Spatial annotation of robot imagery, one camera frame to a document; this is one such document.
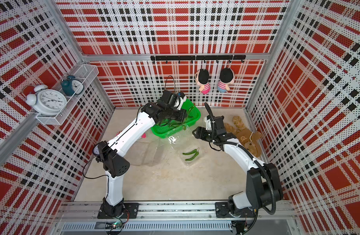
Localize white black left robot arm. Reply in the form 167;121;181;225
93;90;187;217

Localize clear plastic clamshell with peppers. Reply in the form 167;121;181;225
167;128;206;166

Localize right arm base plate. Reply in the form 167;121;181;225
215;201;255;218

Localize white wire wall shelf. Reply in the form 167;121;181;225
35;64;99;125

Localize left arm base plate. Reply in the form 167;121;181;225
97;202;140;219

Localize hanging doll blue pants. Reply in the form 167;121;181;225
217;68;235;93

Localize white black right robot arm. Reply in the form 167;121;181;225
192;115;283;216

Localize green plastic basket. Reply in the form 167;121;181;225
151;99;201;139

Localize teal alarm clock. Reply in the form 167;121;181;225
61;75;84;97

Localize pink striped white plush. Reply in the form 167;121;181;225
116;131;146;139

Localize small black alarm clock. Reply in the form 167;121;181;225
93;144;100;156

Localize black hook rail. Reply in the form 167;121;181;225
150;55;247;62

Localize small circuit board with wires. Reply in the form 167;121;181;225
94;221;124;235

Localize brown teddy bear plush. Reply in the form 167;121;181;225
225;116;262;157

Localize hanging doll pink striped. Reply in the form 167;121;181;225
195;69;210;95

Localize white twin-bell alarm clock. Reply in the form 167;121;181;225
25;84;67;116

